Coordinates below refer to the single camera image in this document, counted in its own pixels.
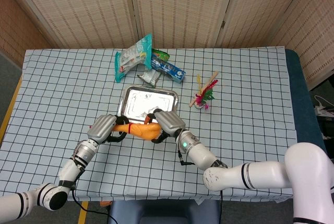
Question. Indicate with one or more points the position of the silver green snack packet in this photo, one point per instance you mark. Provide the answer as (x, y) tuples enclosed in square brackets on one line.
[(150, 77)]

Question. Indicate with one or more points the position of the wooden stick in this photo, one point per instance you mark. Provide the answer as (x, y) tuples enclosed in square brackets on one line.
[(212, 75)]

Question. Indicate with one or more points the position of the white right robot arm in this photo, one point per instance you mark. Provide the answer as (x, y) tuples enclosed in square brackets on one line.
[(261, 174)]

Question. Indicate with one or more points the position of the stainless steel tray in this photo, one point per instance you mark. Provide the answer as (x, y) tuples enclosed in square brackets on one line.
[(146, 101)]

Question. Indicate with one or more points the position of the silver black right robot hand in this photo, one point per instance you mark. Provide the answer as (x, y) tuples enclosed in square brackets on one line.
[(169, 122)]

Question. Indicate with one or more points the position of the teal plastic snack bag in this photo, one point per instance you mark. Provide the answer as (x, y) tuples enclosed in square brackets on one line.
[(130, 59)]

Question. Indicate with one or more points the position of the blue cardboard box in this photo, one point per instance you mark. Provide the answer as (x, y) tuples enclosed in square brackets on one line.
[(169, 70)]

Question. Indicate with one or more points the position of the colourful feather shuttlecock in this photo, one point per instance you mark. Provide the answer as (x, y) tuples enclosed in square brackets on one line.
[(201, 104)]

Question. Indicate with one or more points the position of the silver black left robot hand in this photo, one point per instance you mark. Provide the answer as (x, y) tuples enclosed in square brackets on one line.
[(100, 127)]

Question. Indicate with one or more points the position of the white black checkered tablecloth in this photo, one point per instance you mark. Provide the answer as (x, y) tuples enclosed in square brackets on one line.
[(235, 143)]

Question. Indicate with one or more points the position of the green foil packet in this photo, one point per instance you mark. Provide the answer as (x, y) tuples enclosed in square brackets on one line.
[(161, 54)]

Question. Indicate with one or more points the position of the yellow rubber chicken toy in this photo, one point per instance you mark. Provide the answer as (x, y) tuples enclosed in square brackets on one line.
[(143, 130)]

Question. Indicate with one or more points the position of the dark blue seat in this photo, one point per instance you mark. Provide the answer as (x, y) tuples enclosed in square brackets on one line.
[(167, 213)]

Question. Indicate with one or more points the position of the woven folding screen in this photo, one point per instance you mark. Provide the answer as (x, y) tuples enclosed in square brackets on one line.
[(78, 4)]

